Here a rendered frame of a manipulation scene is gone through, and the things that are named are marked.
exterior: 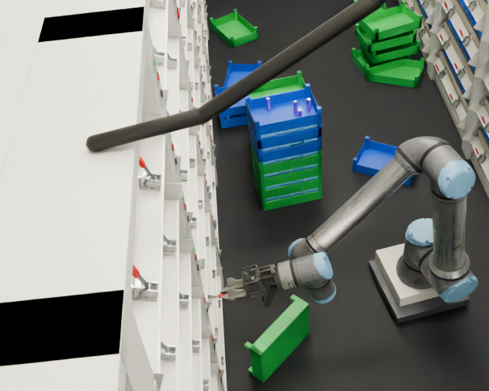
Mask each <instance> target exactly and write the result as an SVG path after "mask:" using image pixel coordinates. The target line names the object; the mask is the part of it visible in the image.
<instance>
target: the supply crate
mask: <svg viewBox="0 0 489 391"><path fill-rule="evenodd" d="M267 97H270V105H271V110H269V111H268V110H267V106H266V98H267ZM245 98H246V106H247V111H248V115H249V117H250V120H251V123H252V126H253V128H254V130H255V134H256V136H260V135H264V134H268V133H275V132H279V131H283V130H290V129H294V128H298V127H302V126H309V125H313V124H317V123H322V115H321V107H320V106H318V105H317V103H316V101H315V99H314V96H313V94H312V92H311V90H310V84H309V83H308V84H305V88H302V89H298V90H294V91H290V92H283V93H279V94H274V95H267V96H263V97H259V98H255V99H251V97H250V95H248V96H246V97H245ZM307 98H310V107H311V111H309V112H308V111H307ZM293 101H297V108H298V109H302V116H301V117H298V113H297V114H294V112H293Z"/></svg>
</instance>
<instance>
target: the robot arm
mask: <svg viewBox="0 0 489 391"><path fill-rule="evenodd" d="M423 171H424V172H425V173H426V175H427V176H428V177H429V178H430V180H431V190H432V219H429V218H427V219H424V218H422V219H418V220H415V221H413V222H412V223H411V224H410V225H409V226H408V228H407V231H406V234H405V236H406V237H405V242H404V252H403V254H402V255H401V256H400V257H399V259H398V261H397V266H396V272H397V276H398V278H399V279H400V280H401V281H402V282H403V283H404V284H405V285H407V286H409V287H411V288H414V289H430V288H432V287H433V288H434V289H435V291H436V292H437V293H438V294H439V296H440V297H441V298H442V299H443V300H444V301H445V302H447V303H453V302H456V301H459V300H461V299H463V298H464V297H466V296H468V295H469V294H471V293H472V291H474V290H475V288H476V287H477V283H478V280H477V278H476V276H475V275H474V274H473V273H472V271H471V270H470V258H469V256H468V254H467V253H466V252H465V237H466V194H467V193H468V192H469V191H470V190H471V187H473V185H474V183H475V179H476V177H475V173H474V171H473V169H472V168H471V167H470V165H469V164H468V163H467V162H466V161H464V160H463V159H462V158H461V157H460V156H459V155H458V153H457V152H456V151H455V150H454V149H453V148H452V147H451V146H450V144H449V143H448V142H446V141H445V140H443V139H441V138H438V137H415V138H413V139H410V140H407V141H405V142H403V143H402V144H401V145H400V146H399V147H398V148H397V149H396V150H395V156H394V158H393V159H391V160H390V161H389V162H388V163H387V164H386V165H385V166H384V167H383V168H382V169H381V170H380V171H378V172H377V173H376V174H375V175H374V176H373V177H372V178H371V179H370V180H369V181H368V182H367V183H366V184H365V185H364V186H363V187H362V188H361V189H360V190H359V191H358V192H357V193H355V194H354V195H353V196H352V197H351V198H350V199H349V200H348V201H347V202H346V203H345V204H343V205H342V206H341V207H340V208H339V209H338V210H337V211H336V212H335V213H334V214H333V215H331V216H330V217H329V218H328V219H327V220H326V221H325V222H324V223H323V224H322V225H321V226H320V227H318V228H317V229H316V230H315V231H314V232H313V233H312V234H311V235H310V236H309V237H307V238H300V239H298V240H295V241H294V242H293V243H292V244H291V245H290V247H289V249H288V255H289V258H290V260H288V261H283V262H280V263H278V264H277V267H276V266H275V265H274V264H272V265H267V266H264V267H261V268H258V266H257V265H251V266H248V267H245V268H242V270H243V271H242V279H239V280H235V279H233V278H228V279H227V286H226V287H225V288H223V289H222V290H221V291H220V293H221V294H224V293H227V294H224V295H221V296H220V297H221V298H223V299H228V300H232V301H237V302H248V301H251V300H253V299H257V297H259V296H262V303H263V307H270V306H271V304H272V300H273V298H274V295H275V293H276V290H277V287H278V288H282V287H283V288H284V289H290V288H293V287H297V286H301V285H305V286H306V287H307V290H308V292H309V293H310V297H311V298H312V299H313V300H314V301H315V302H316V303H327V302H329V301H331V300H332V299H333V298H334V297H335V294H336V286H335V284H334V283H333V280H332V277H333V271H332V268H331V263H330V261H329V260H328V256H327V255H326V254H327V253H328V252H329V251H330V250H331V249H332V248H333V247H334V246H335V245H336V244H337V243H338V242H340V241H341V240H342V239H343V238H344V237H345V236H346V235H347V234H349V233H350V232H351V231H352V230H353V229H354V228H355V227H356V226H357V225H359V224H360V223H361V222H362V221H363V220H364V219H365V218H366V217H367V216H368V215H369V214H371V212H372V211H374V209H376V208H377V207H378V206H379V205H380V204H381V203H382V202H383V201H384V200H386V199H387V198H388V197H389V196H390V195H391V194H392V193H393V192H395V191H396V190H397V189H398V188H399V187H400V186H401V185H402V184H404V183H405V182H406V181H407V180H408V179H409V178H410V177H411V176H412V175H420V174H421V173H422V172H423ZM250 267H253V268H251V269H248V270H246V268H250ZM246 291H247V292H246Z"/></svg>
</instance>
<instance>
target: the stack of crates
mask: <svg viewBox="0 0 489 391"><path fill-rule="evenodd" d="M302 88H305V82H304V80H303V78H302V72H301V71H298V72H297V75H294V76H290V77H286V78H279V79H275V80H271V81H269V82H267V83H266V84H264V85H263V86H262V87H260V88H258V89H257V90H255V91H254V92H252V93H251V94H250V97H251V99H255V98H259V97H263V96H267V95H274V94H279V93H283V92H290V91H294V90H298V89H302Z"/></svg>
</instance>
